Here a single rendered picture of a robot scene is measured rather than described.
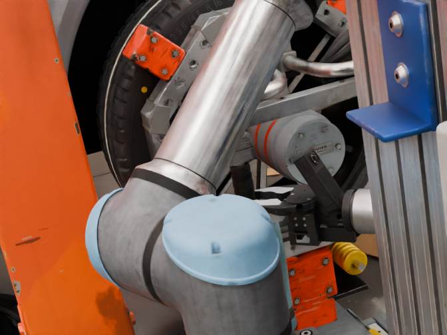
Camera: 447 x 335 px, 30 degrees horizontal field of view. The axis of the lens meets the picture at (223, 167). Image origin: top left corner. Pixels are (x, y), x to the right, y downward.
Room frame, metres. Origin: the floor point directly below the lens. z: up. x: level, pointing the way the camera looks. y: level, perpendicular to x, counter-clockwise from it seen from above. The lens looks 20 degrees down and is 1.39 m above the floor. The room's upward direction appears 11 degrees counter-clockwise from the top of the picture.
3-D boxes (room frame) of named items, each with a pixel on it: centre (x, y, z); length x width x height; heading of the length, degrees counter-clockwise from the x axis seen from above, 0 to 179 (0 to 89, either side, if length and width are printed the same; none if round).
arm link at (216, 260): (0.81, 0.02, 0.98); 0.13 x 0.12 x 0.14; 39
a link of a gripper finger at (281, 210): (1.31, -0.09, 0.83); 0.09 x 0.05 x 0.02; 70
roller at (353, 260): (1.77, -0.22, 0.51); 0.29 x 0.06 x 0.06; 16
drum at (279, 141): (1.57, -0.15, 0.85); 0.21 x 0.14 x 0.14; 16
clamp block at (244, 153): (1.40, -0.02, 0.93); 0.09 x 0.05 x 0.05; 16
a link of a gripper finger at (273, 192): (1.38, -0.07, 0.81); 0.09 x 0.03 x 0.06; 51
